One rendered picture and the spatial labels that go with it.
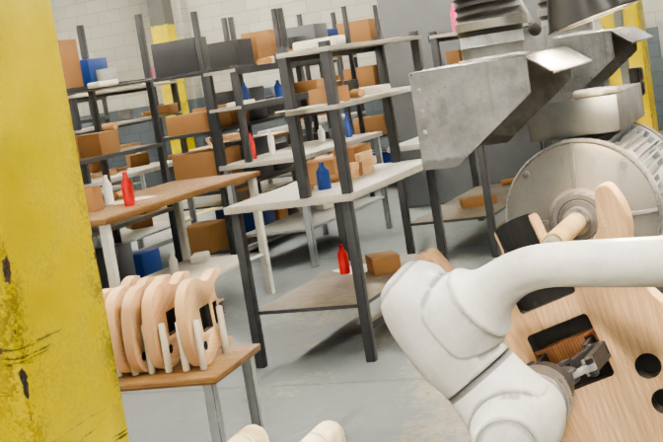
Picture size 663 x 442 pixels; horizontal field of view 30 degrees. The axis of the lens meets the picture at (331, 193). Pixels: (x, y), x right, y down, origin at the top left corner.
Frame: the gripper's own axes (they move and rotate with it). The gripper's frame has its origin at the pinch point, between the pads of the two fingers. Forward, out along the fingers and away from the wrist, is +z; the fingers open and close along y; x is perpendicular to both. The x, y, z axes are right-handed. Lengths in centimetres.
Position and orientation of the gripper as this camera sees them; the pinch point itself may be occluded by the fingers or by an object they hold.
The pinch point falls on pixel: (569, 355)
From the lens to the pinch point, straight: 188.8
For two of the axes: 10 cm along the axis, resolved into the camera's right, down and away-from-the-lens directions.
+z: 3.7, -1.4, 9.2
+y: 8.4, -3.9, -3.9
